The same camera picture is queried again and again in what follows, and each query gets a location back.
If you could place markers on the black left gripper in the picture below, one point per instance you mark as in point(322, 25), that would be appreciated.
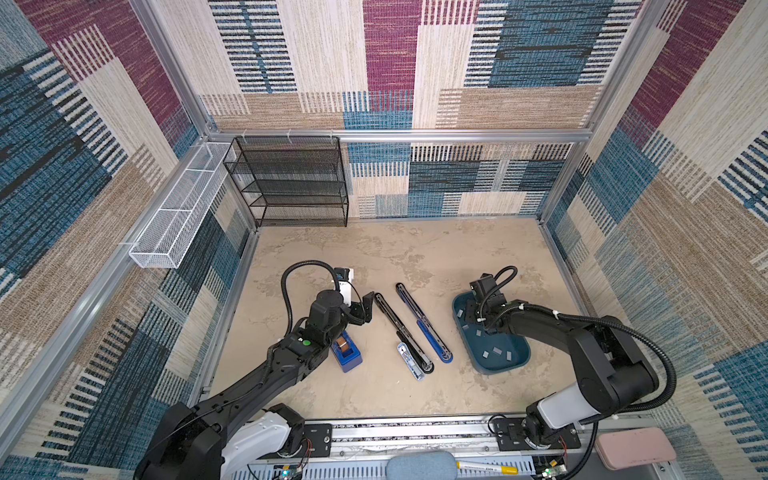
point(357, 316)

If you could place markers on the blue and black stapler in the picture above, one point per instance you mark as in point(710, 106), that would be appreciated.
point(438, 345)

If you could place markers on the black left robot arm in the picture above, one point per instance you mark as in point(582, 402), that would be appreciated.
point(222, 434)

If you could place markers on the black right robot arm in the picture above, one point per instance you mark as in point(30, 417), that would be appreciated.
point(617, 369)

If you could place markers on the teal plastic tray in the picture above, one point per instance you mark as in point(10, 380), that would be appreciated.
point(475, 345)

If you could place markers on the blue tape dispenser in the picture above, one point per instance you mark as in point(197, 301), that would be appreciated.
point(346, 352)

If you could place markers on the yellow white marker pen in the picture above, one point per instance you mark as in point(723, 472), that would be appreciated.
point(497, 469)

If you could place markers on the grey-blue fabric case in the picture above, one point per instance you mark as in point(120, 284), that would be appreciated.
point(433, 465)

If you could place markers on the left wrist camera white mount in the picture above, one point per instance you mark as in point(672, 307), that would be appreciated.
point(345, 277)

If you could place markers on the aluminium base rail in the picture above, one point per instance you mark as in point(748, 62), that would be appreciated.
point(361, 448)

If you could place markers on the black wire mesh shelf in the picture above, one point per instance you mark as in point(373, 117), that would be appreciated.
point(290, 181)

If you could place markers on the white wire mesh basket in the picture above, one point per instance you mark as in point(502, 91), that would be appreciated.
point(166, 239)

